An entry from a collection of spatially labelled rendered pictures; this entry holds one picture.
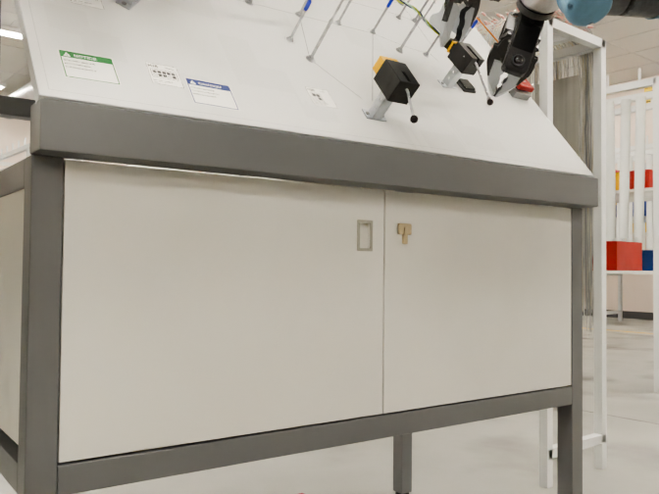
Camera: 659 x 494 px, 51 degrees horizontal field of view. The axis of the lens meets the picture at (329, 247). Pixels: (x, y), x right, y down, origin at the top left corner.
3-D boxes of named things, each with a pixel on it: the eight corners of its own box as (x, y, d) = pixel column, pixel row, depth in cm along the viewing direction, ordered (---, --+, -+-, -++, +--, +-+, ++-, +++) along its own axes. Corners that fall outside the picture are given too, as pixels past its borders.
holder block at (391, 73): (384, 149, 118) (416, 104, 112) (357, 102, 124) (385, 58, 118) (405, 152, 120) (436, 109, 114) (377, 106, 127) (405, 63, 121)
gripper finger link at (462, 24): (446, 44, 155) (454, 1, 151) (466, 50, 151) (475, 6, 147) (436, 44, 153) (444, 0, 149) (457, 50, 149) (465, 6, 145)
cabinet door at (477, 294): (575, 385, 153) (574, 208, 154) (386, 414, 121) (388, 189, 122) (564, 383, 155) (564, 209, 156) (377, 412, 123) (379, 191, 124)
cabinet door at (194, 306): (382, 414, 121) (384, 190, 122) (59, 464, 89) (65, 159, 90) (376, 412, 123) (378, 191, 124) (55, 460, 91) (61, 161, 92)
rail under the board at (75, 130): (598, 207, 154) (598, 177, 154) (39, 149, 85) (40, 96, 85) (577, 208, 158) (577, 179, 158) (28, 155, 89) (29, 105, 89)
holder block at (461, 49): (461, 74, 144) (472, 58, 141) (446, 56, 146) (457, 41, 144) (474, 75, 147) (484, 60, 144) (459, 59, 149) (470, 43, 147)
